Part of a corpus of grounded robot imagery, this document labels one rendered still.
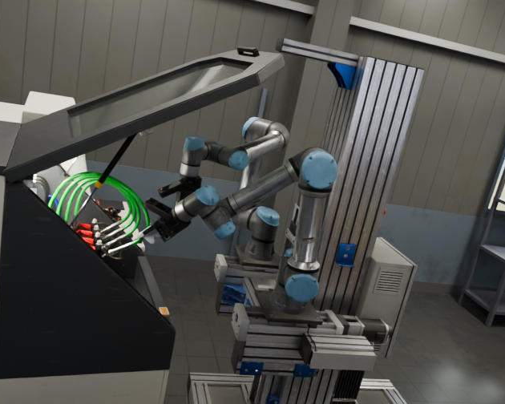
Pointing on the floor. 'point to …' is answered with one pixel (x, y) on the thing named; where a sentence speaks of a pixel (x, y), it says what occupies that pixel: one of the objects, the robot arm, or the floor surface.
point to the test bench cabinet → (83, 389)
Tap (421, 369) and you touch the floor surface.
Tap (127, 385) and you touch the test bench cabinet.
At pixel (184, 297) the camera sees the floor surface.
